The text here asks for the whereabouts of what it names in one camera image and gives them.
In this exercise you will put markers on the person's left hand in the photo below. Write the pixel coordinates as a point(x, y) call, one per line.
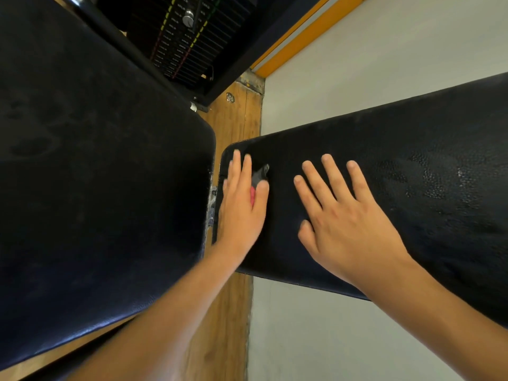
point(238, 222)

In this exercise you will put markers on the person's right hand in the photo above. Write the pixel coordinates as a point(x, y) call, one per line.
point(353, 234)

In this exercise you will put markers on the pink cleaning cloth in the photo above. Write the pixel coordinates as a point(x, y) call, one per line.
point(253, 196)

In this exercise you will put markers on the person's left forearm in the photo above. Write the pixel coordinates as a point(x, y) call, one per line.
point(159, 329)

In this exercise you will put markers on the person's right forearm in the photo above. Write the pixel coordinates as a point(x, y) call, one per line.
point(444, 329)

